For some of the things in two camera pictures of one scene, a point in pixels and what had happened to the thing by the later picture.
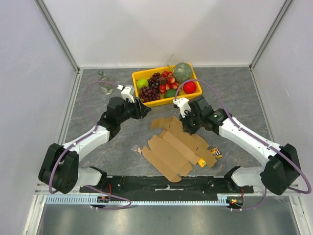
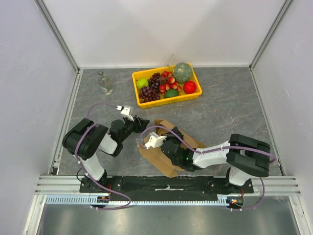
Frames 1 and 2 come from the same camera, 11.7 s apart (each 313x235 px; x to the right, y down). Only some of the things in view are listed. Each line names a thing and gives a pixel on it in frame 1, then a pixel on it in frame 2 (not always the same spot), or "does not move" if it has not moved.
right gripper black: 190,123 -> 169,138
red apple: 190,87 does not move
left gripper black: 140,108 -> 139,124
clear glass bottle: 106,87 does not move
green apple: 142,82 does not move
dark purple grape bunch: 151,92 does not move
